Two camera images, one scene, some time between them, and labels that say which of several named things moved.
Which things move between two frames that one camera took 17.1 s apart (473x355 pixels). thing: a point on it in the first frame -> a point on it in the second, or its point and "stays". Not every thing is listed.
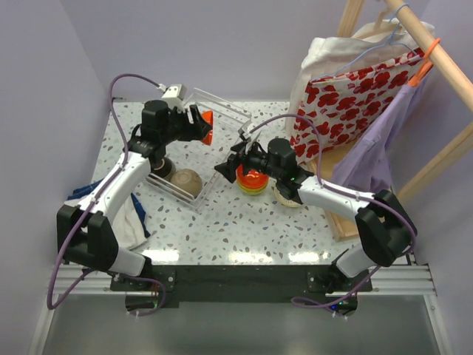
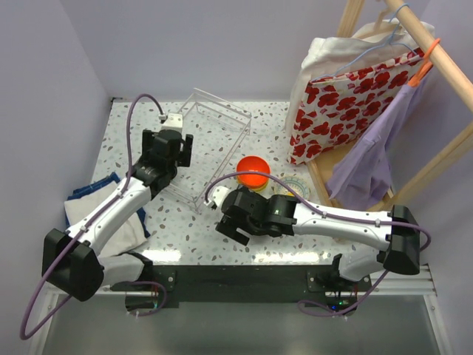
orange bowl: (253, 180) stays
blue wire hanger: (389, 43) stays
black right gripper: (228, 168) -> (232, 232)
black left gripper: (193, 123) -> (168, 138)
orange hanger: (426, 65) stays
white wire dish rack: (195, 165) stays
